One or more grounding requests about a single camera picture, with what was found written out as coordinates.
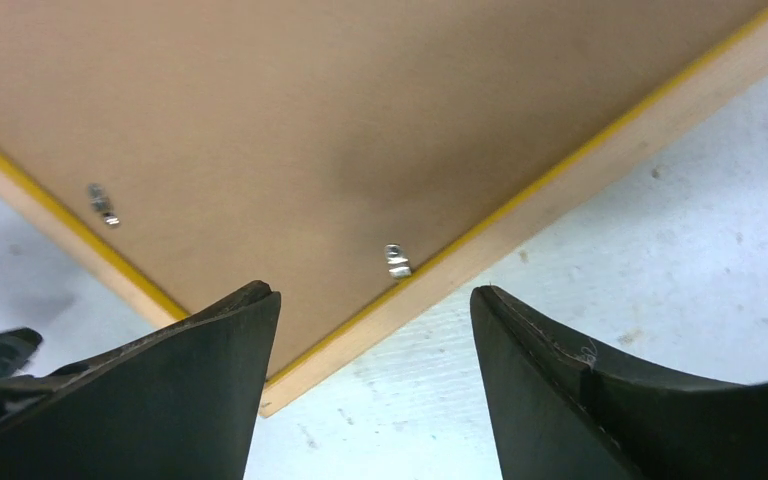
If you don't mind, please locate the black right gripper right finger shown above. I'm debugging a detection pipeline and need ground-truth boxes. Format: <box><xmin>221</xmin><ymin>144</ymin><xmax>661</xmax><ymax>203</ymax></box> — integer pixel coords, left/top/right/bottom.
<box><xmin>470</xmin><ymin>286</ymin><xmax>768</xmax><ymax>479</ymax></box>

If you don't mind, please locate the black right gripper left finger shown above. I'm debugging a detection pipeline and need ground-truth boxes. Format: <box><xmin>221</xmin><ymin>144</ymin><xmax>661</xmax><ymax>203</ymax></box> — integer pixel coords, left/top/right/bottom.
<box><xmin>0</xmin><ymin>281</ymin><xmax>281</xmax><ymax>479</ymax></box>

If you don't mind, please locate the brown cardboard backing board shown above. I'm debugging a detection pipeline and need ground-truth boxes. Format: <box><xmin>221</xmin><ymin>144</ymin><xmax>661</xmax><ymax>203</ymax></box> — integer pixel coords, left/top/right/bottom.
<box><xmin>0</xmin><ymin>0</ymin><xmax>768</xmax><ymax>379</ymax></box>

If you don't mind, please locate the yellow wooden picture frame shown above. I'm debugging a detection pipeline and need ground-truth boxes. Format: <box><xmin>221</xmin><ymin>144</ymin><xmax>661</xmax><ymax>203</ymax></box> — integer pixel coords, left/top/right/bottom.
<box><xmin>0</xmin><ymin>0</ymin><xmax>768</xmax><ymax>419</ymax></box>

